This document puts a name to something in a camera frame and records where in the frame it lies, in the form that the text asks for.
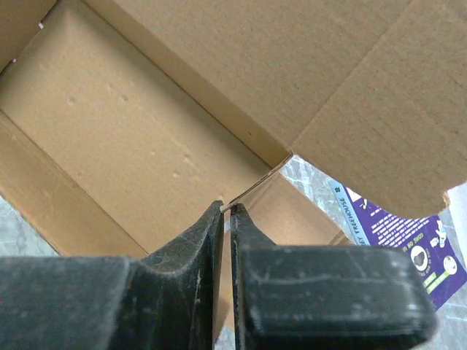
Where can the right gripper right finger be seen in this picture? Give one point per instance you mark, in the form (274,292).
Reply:
(324,297)

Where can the brown cardboard box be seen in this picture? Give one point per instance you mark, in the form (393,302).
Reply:
(121,121)

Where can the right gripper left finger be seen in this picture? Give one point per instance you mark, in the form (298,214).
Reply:
(166,300)

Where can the purple book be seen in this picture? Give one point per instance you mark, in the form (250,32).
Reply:
(424,240)

